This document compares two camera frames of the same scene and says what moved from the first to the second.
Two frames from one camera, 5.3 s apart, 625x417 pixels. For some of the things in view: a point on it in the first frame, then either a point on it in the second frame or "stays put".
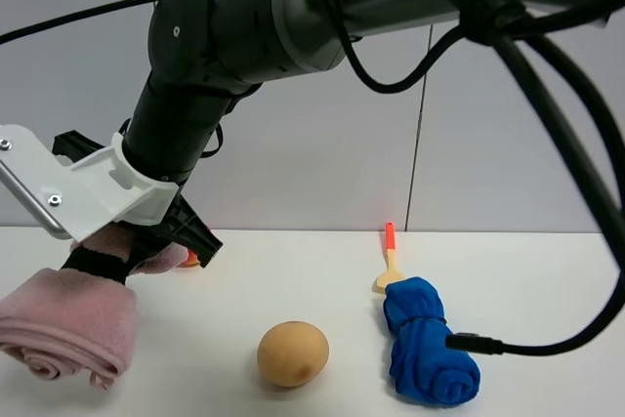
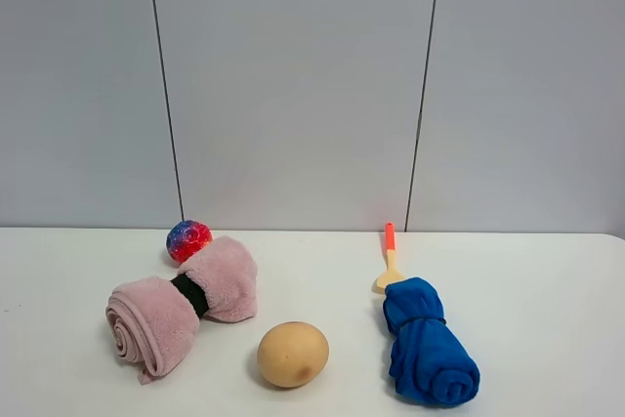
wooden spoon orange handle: (392, 274) stays put
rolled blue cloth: (422, 366) stays put
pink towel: (59, 321) → (152, 321)
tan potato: (293, 354) stays put
